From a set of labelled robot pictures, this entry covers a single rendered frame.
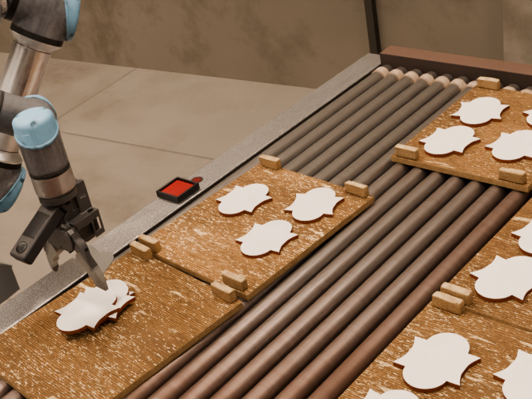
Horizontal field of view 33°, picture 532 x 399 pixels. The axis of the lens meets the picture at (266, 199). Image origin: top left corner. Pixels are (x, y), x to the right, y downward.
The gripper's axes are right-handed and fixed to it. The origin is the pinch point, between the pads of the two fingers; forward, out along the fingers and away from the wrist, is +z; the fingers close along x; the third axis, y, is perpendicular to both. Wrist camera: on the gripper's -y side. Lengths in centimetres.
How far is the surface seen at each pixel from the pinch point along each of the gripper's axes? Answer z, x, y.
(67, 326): 6.4, -0.4, -5.6
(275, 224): 8.2, -14.9, 41.7
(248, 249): 8.2, -15.5, 31.7
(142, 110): 102, 228, 213
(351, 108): 11, 3, 99
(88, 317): 6.4, -2.3, -1.8
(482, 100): 8, -30, 109
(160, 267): 9.1, -0.8, 19.4
